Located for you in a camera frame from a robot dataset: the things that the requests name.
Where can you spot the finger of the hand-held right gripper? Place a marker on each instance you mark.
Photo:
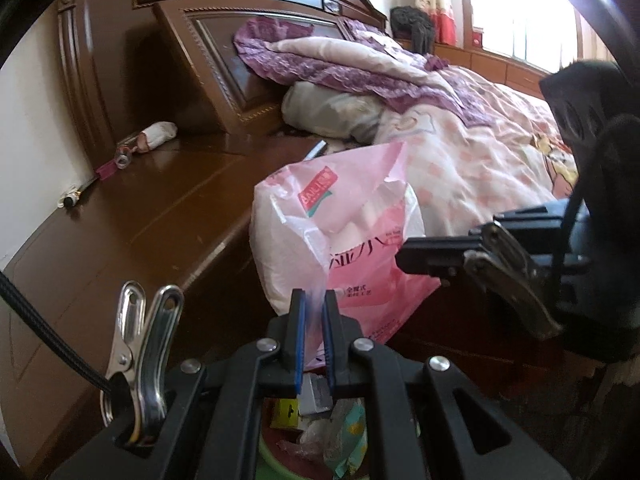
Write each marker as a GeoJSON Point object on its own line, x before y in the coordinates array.
{"type": "Point", "coordinates": [435, 257]}

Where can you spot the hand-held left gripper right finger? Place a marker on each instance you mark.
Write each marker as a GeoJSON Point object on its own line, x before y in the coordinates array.
{"type": "Point", "coordinates": [327, 340]}

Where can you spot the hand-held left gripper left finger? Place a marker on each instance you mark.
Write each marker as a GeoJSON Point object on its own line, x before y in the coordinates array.
{"type": "Point", "coordinates": [299, 335]}

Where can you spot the yellow-green and white box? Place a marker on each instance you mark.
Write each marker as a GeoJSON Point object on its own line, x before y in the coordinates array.
{"type": "Point", "coordinates": [285, 410]}

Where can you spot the pink tissue pack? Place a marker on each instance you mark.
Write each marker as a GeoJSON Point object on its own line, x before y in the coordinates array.
{"type": "Point", "coordinates": [360, 240]}

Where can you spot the red bin with green rim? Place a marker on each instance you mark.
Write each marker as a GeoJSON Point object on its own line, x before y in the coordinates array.
{"type": "Point", "coordinates": [270, 455]}

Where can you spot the silver tube with black cap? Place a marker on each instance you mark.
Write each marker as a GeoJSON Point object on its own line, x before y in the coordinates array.
{"type": "Point", "coordinates": [75, 195]}

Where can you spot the metal spring clip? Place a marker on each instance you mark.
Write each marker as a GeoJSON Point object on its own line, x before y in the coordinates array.
{"type": "Point", "coordinates": [145, 340]}
{"type": "Point", "coordinates": [510, 280]}

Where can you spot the long wooden cabinet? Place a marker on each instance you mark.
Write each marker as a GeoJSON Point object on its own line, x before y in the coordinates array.
{"type": "Point", "coordinates": [500, 67]}

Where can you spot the pink checked quilt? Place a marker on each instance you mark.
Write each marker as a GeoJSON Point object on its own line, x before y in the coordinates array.
{"type": "Point", "coordinates": [475, 160]}

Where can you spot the window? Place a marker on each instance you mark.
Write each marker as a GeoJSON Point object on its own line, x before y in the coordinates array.
{"type": "Point", "coordinates": [520, 10]}

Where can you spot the small red box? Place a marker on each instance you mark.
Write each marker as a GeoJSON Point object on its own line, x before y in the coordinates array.
{"type": "Point", "coordinates": [477, 39]}

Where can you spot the dark flat object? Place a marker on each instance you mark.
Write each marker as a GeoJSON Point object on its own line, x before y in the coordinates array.
{"type": "Point", "coordinates": [315, 150]}

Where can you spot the grey pillow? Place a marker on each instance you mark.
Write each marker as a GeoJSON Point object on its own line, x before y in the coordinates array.
{"type": "Point", "coordinates": [325, 110]}

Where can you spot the dark clothes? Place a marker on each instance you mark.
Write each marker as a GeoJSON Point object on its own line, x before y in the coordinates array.
{"type": "Point", "coordinates": [412, 25]}

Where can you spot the small white sock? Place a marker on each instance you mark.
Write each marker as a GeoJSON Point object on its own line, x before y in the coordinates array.
{"type": "Point", "coordinates": [157, 135]}

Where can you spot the dark wooden headboard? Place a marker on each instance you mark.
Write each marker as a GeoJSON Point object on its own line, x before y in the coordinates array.
{"type": "Point", "coordinates": [175, 50]}

